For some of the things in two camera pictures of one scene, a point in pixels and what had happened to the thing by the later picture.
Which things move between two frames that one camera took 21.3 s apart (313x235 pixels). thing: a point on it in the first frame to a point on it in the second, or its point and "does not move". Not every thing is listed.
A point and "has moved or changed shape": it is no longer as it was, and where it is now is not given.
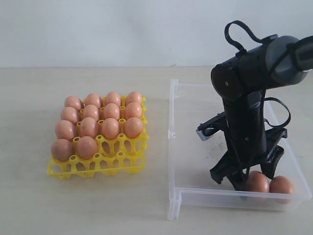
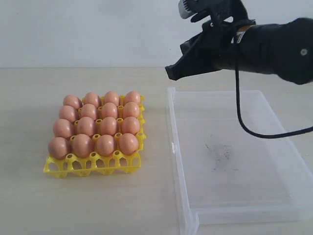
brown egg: [93, 99] does not move
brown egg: [91, 110] has moved or changed shape
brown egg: [88, 127] has moved or changed shape
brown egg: [113, 97] does not move
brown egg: [70, 114] does not move
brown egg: [281, 184] to [128, 144]
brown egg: [110, 128] does not move
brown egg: [133, 97] does not move
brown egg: [257, 181] to [105, 145]
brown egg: [133, 109] does not move
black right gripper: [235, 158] to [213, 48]
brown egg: [62, 150] has moved or changed shape
